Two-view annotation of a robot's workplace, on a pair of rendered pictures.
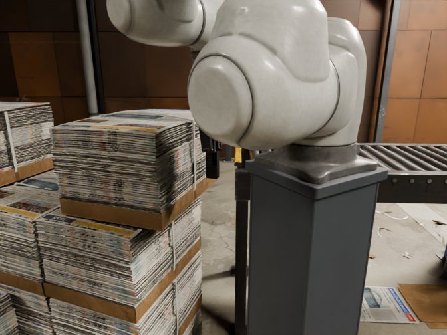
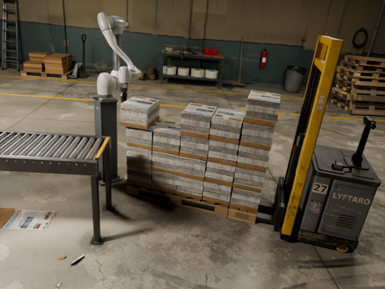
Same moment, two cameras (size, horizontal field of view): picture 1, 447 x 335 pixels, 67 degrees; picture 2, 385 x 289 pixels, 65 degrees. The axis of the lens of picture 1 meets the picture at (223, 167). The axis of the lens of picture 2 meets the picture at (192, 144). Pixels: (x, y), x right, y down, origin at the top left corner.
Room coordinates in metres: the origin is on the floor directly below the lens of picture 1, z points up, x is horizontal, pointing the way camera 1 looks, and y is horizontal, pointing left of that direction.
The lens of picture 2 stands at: (3.96, 0.37, 1.92)
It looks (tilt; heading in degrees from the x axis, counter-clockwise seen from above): 23 degrees down; 172
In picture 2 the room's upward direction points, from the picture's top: 5 degrees clockwise
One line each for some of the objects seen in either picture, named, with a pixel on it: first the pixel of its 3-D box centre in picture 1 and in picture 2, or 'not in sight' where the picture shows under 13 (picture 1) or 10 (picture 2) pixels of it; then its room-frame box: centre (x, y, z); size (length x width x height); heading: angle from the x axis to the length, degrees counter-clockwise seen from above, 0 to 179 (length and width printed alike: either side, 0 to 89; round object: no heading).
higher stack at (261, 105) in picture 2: not in sight; (252, 157); (1.29, 1.36, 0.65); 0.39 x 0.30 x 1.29; 160
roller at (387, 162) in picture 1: (382, 161); (23, 145); (1.49, -0.73, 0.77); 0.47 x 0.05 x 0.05; 177
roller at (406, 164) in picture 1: (397, 161); (15, 145); (1.49, -0.80, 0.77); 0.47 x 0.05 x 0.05; 177
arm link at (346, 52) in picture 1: (318, 81); (105, 83); (0.66, -0.18, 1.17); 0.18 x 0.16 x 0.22; 141
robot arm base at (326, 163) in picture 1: (321, 150); (103, 96); (0.67, -0.20, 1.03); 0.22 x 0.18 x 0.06; 122
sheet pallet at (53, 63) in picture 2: not in sight; (48, 65); (-5.00, -2.65, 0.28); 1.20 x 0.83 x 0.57; 87
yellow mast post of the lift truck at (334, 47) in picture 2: not in sight; (307, 148); (1.75, 1.65, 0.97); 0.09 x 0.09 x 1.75; 70
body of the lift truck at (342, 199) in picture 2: not in sight; (329, 195); (1.57, 2.12, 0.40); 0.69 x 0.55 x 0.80; 160
